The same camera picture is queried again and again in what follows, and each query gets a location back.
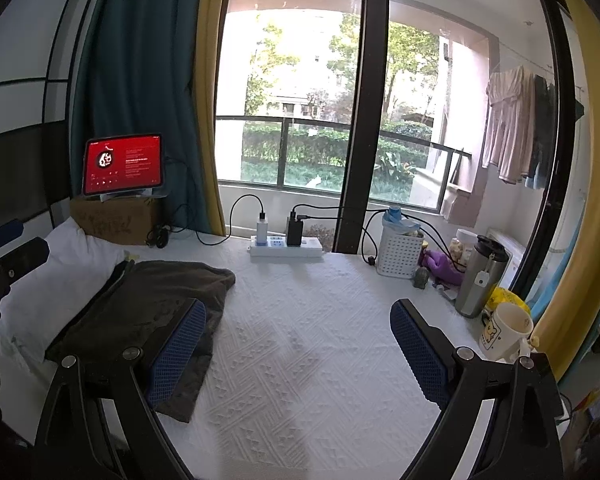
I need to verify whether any black window post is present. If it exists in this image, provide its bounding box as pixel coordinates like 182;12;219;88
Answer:
332;0;390;253

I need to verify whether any white bear print mug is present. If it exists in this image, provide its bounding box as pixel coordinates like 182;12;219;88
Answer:
477;302;535;363

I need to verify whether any yellow curtain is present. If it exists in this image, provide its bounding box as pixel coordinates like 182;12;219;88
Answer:
192;0;238;236
530;0;600;376

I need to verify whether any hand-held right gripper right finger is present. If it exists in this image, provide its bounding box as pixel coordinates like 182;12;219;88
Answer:
390;298;563;480

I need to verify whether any blue plastic bag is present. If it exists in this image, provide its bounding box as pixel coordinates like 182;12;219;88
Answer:
382;205;418;236

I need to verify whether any white power strip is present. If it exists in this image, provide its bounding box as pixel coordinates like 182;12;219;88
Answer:
250;235;324;257

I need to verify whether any tablet with red screen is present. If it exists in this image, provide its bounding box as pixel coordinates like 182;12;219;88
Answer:
82;133;165;197

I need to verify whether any white plastic basket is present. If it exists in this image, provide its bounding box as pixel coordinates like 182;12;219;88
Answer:
376;232;423;278

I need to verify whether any stainless steel tumbler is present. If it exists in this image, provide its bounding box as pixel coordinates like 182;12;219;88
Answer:
454;235;510;318

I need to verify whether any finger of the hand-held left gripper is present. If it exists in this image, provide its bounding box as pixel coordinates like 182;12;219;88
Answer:
0;219;23;251
0;236;50;276

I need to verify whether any black charger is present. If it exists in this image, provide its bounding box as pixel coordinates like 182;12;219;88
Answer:
286;212;303;247

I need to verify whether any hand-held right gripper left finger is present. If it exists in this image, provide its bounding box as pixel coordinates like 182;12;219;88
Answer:
34;297;208;480

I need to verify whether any dark hanging garment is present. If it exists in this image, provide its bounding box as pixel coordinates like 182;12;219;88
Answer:
525;74;556;190

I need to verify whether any light hanging garment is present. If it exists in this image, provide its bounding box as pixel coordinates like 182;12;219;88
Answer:
481;66;536;183

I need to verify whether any clear snack jar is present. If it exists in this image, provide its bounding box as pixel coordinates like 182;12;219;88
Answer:
450;229;478;266

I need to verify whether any dark olive t-shirt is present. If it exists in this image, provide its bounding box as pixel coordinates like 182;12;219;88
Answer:
45;260;237;425

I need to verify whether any purple plush toy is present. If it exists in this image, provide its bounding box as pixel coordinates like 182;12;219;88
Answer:
420;250;466;286

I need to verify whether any light blue curtain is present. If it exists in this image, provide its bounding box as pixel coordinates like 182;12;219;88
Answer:
530;240;578;321

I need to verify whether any cardboard box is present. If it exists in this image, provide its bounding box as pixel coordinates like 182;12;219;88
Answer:
70;195;162;247

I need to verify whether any white pillow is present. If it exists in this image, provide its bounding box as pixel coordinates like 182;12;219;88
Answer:
0;217;133;366

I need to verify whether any black sliding door frame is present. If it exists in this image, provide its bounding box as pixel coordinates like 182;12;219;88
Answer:
510;0;588;291

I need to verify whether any coiled black cable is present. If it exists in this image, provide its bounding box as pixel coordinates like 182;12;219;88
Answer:
146;225;173;250

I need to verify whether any clear tablet stand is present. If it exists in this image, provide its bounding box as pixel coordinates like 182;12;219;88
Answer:
82;187;170;204

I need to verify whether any yellow plastic bag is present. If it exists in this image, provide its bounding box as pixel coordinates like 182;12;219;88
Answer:
486;287;531;318

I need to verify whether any balcony railing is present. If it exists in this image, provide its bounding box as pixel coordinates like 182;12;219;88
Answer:
215;115;473;211

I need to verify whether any teal curtain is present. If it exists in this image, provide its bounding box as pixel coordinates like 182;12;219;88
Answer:
69;0;213;233

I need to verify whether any black charger cable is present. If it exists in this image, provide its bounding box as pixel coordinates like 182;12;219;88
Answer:
291;204;453;266
200;194;267;246

